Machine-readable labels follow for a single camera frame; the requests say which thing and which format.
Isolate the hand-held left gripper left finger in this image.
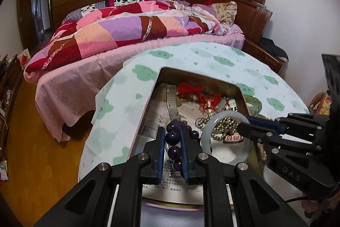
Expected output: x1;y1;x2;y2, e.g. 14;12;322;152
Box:
34;126;166;227

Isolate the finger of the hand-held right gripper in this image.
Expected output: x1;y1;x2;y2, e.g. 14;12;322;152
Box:
238;123;320;155
247;113;330;135

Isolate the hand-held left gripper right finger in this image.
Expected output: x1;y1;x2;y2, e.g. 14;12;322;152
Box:
180;126;309;227

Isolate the purple bead bracelet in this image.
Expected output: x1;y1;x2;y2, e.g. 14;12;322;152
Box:
165;121;200;171

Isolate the white jade bangle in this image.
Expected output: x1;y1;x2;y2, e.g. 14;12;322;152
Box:
200;111;254;166

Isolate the gold bead bracelet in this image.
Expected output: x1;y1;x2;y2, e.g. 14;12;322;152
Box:
195;115;241;142

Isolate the pink tin box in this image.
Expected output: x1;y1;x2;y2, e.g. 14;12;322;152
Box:
129;67;251;210

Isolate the silver stretch watch band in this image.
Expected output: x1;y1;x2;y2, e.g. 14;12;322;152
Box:
166;85;184;121

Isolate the red knotted cord pendant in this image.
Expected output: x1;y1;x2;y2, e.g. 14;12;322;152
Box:
177;83;222;114

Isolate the person's right hand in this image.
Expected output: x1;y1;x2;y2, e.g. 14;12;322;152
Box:
303;198;323;219

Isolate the green jade bangle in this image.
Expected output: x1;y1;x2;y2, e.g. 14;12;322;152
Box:
243;94;263;114

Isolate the white printed booklet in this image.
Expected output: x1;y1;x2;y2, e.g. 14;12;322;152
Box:
142;176;205;206

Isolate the folded newspaper sheet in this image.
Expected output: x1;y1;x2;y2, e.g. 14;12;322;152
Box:
152;89;170;127

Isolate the colourful patterned cushion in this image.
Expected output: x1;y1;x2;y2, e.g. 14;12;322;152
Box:
308;91;332;117

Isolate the wooden nightstand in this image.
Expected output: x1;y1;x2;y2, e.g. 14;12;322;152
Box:
242;38;287;74

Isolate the dark cloth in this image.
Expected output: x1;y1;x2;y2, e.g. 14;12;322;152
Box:
258;37;289;61

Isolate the wooden bed headboard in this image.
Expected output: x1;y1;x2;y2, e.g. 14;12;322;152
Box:
166;0;273;43

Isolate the pink bed sheet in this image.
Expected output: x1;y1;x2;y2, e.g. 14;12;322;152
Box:
34;25;245;142

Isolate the floral pillow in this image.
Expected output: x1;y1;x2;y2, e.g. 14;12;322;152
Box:
211;1;238;25

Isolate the patchwork quilt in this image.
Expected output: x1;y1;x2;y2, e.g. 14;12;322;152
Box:
23;0;231;84

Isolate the white and red paper bag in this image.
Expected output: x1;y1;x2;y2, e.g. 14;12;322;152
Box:
18;48;31;66

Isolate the cluttered wooden side cabinet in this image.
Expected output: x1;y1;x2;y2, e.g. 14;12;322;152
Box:
0;54;24;182

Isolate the black cable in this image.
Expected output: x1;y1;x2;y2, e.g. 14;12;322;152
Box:
285;196;319;203

